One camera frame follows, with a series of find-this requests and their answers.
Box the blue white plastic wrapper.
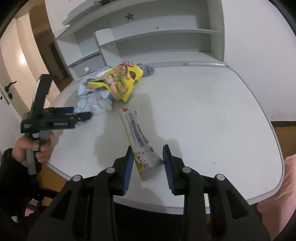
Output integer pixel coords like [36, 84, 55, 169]
[74, 66, 114, 114]

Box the white medicine sachet packet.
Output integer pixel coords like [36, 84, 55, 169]
[119, 108, 164, 181]

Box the yellow snack bag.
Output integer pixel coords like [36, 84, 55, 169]
[87, 62, 144, 102]

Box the black sleeve left forearm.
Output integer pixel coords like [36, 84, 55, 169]
[1, 148, 43, 240]

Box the person's left hand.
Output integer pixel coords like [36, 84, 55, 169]
[11, 133, 55, 167]

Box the white crumpled plastic wrapper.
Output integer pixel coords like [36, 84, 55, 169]
[88, 92, 113, 115]

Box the grey drawer with knob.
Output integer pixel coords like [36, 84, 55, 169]
[73, 55, 105, 77]

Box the white grey shelf unit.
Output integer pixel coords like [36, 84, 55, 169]
[45, 1, 225, 80]

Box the grey sock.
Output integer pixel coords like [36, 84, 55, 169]
[137, 63, 155, 77]

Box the pink bed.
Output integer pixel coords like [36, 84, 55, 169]
[257, 155, 295, 240]

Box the white door with handle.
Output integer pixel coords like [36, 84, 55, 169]
[1, 33, 31, 153]

